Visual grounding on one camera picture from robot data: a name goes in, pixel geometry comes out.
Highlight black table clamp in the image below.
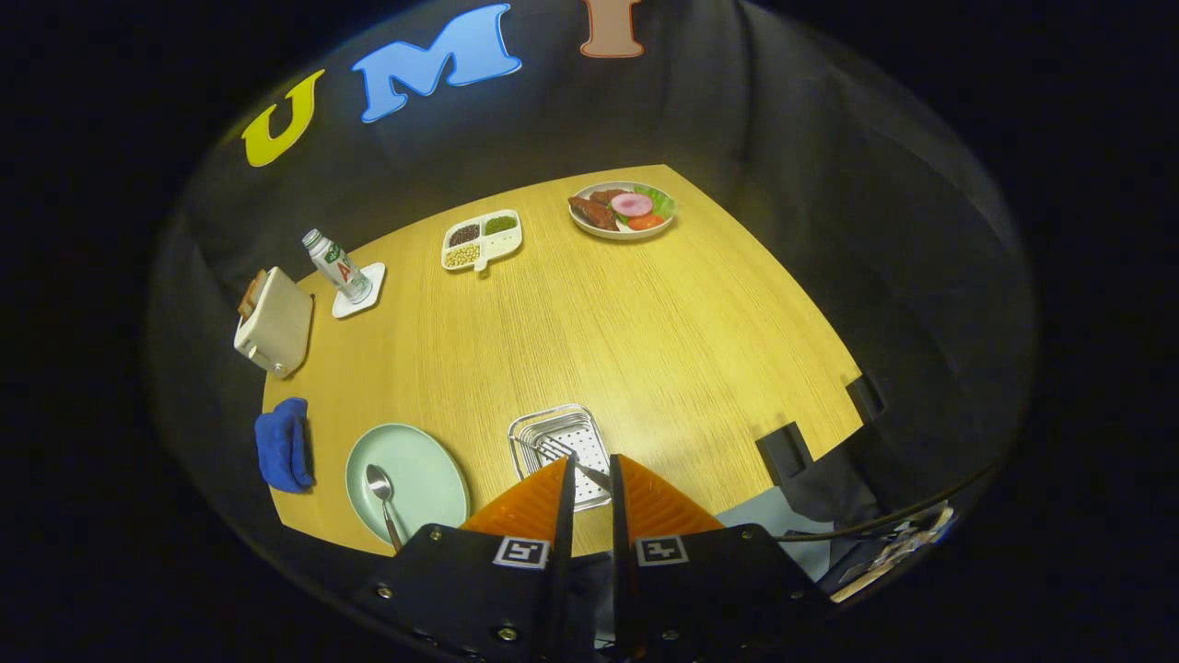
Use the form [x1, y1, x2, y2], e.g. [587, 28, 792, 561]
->
[846, 371, 887, 425]
[755, 422, 815, 487]

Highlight thick black cable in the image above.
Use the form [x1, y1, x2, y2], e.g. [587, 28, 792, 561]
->
[774, 460, 1000, 544]

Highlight white square coaster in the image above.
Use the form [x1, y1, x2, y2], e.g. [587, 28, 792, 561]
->
[332, 262, 388, 320]

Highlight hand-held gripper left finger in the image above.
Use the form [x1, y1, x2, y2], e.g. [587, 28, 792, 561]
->
[359, 454, 578, 663]

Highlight white divided dish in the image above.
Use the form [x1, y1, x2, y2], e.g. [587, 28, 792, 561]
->
[440, 209, 524, 274]

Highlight small plastic bottle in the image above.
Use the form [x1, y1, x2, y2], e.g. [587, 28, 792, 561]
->
[302, 228, 374, 305]

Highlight metal spoon with wooden handle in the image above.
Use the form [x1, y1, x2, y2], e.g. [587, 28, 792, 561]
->
[366, 463, 406, 553]

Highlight white food plate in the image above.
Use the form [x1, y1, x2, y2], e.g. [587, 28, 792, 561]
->
[568, 181, 680, 241]

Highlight light green plate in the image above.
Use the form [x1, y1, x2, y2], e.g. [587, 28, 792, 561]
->
[344, 423, 471, 546]

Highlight cream toaster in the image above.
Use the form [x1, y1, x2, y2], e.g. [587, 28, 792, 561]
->
[233, 267, 315, 379]

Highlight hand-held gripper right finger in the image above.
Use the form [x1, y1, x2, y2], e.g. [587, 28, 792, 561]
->
[610, 453, 830, 663]

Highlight brown meat pieces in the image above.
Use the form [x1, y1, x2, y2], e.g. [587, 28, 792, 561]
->
[569, 189, 627, 231]

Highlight blue cloth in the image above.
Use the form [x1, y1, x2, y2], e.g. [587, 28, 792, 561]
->
[254, 397, 315, 494]

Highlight white paper clutter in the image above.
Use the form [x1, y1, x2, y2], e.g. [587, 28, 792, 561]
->
[829, 502, 959, 604]

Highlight metal fork with wooden handle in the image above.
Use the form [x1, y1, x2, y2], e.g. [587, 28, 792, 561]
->
[530, 435, 613, 492]

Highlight metal wire basket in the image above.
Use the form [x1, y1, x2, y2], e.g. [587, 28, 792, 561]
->
[508, 403, 613, 513]

